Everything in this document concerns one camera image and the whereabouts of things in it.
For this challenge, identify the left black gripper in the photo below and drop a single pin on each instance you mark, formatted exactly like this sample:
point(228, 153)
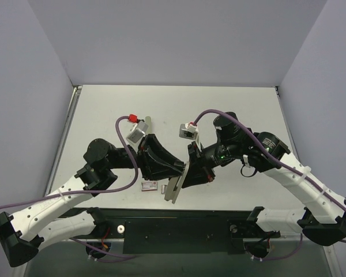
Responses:
point(144, 157)

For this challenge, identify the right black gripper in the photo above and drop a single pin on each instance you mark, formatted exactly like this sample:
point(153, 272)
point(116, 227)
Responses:
point(196, 160)

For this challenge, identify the beige stapler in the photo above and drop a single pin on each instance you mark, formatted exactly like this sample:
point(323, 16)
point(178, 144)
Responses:
point(148, 121)

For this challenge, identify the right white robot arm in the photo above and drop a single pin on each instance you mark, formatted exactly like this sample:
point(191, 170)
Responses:
point(323, 216)

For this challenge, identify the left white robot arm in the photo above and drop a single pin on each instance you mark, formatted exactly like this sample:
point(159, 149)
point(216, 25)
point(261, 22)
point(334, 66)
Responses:
point(23, 234)

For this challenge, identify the red white staple box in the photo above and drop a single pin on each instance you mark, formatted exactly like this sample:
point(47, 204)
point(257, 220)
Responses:
point(149, 186)

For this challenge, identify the open staple box tray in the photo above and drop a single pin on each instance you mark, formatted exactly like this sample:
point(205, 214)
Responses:
point(163, 189)

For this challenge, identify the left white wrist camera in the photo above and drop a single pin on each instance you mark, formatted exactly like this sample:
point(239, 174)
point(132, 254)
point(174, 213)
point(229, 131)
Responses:
point(138, 130)

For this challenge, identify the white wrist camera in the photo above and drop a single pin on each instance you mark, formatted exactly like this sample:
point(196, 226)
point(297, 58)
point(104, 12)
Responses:
point(138, 130)
point(190, 131)

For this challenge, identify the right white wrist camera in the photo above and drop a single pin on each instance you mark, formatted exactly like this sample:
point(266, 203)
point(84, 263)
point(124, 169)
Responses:
point(190, 131)

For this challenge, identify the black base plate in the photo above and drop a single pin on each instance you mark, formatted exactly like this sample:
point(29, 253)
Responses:
point(165, 231)

